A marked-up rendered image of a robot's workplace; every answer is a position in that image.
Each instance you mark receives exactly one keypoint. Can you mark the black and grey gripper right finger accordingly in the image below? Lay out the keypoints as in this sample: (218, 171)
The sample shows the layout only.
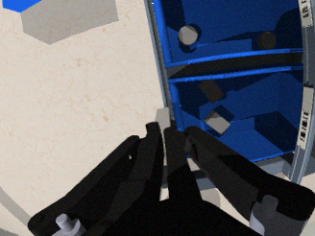
(273, 206)

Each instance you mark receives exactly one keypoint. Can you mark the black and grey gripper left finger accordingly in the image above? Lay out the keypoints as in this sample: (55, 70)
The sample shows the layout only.
(99, 194)

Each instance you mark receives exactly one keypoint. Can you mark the grey metal shelf rack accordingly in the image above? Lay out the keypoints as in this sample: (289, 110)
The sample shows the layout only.
(294, 165)

